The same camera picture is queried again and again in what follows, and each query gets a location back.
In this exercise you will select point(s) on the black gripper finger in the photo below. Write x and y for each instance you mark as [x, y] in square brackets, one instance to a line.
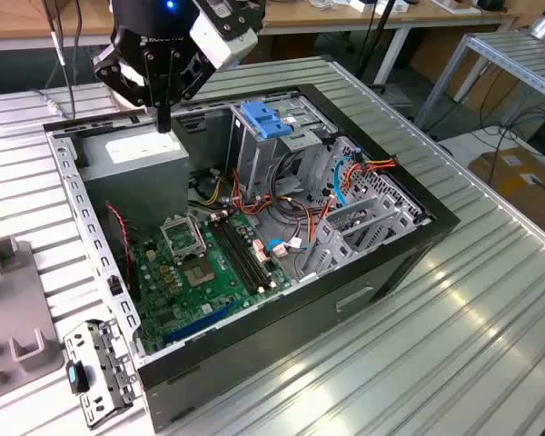
[175, 77]
[109, 68]

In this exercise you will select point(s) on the grey metal disk bay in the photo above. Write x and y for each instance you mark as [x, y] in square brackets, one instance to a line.
[381, 213]

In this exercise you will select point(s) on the blue plastic drive latch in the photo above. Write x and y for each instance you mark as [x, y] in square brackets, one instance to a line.
[261, 120]

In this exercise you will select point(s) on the grey metal drive cage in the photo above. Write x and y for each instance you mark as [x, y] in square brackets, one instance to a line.
[254, 159]

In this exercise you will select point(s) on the grey power supply box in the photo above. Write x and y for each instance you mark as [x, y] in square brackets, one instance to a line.
[136, 191]

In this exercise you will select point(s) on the wooden desk with white legs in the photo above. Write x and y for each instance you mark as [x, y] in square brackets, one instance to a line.
[300, 18]

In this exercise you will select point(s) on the black RAM slot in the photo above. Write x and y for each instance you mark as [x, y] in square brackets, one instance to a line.
[239, 255]
[244, 253]
[250, 251]
[233, 257]

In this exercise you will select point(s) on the CPU socket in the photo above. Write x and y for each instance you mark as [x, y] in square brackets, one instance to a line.
[199, 274]

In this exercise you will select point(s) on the small white box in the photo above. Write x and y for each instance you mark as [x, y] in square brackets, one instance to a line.
[402, 6]
[361, 5]

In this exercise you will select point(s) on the green motherboard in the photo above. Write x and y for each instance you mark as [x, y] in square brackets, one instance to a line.
[222, 295]

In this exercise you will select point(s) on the blue expansion slot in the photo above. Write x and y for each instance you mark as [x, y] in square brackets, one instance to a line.
[195, 324]

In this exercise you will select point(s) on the grey part rack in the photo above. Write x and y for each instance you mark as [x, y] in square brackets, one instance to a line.
[13, 309]

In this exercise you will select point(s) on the black open PC case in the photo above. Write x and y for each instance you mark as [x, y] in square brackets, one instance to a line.
[277, 336]

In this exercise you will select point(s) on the black latch with blue tab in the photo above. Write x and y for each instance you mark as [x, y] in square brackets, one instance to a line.
[74, 376]

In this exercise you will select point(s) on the small black device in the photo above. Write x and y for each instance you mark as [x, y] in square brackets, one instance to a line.
[490, 4]

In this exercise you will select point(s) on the cardboard box with labels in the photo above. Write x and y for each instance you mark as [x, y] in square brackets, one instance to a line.
[518, 191]

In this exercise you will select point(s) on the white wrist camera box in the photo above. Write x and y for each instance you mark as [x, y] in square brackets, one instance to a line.
[222, 45]

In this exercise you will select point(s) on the grey metal slot bracket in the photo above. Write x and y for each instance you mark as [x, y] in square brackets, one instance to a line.
[104, 363]

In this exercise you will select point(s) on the metal slat table with frame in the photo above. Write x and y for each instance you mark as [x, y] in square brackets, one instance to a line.
[508, 52]

